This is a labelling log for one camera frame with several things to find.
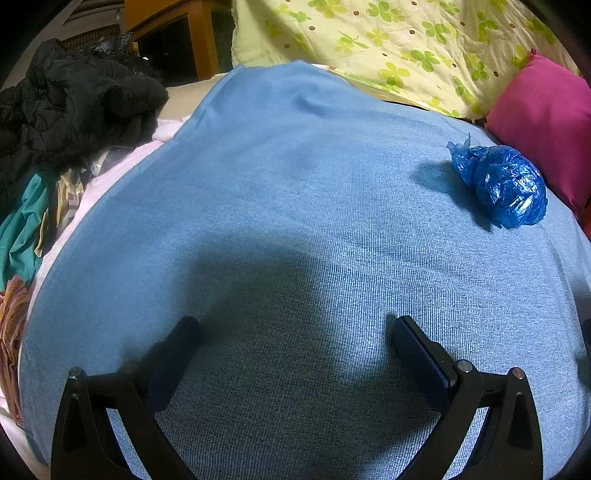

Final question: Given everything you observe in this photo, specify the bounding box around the orange wooden cabinet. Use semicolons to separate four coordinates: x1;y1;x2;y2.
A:
124;0;232;85

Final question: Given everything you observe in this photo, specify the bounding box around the orange brown cloth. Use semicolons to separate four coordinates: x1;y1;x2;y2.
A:
0;275;31;428

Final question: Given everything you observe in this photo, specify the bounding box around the black plastic bag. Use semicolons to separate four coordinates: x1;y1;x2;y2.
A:
88;36;145;70

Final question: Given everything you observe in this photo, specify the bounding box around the blue knit blanket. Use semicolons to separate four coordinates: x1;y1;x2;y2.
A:
18;60;591;480

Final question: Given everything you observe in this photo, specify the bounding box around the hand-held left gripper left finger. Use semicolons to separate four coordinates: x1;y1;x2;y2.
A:
51;315;204;480

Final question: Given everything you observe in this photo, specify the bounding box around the black jacket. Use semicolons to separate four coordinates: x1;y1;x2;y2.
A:
0;39;170;205

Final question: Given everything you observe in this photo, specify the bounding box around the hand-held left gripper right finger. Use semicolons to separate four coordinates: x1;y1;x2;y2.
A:
392;315;544;480

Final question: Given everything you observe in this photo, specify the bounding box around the green clover print quilt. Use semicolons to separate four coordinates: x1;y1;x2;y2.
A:
231;0;583;123

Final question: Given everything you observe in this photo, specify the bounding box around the pink pillow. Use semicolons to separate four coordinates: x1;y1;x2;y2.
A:
484;48;591;220

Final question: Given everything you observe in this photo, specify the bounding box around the beige patterned cloth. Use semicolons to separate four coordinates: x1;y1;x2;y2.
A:
34;165;94;257

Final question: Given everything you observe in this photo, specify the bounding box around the teal cloth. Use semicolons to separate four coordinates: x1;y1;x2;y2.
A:
0;171;59;288

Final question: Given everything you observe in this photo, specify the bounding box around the blue plastic bag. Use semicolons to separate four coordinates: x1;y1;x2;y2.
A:
446;133;549;230

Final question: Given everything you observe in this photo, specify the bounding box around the pale pink bed sheet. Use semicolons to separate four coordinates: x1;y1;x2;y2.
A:
0;74;222;468

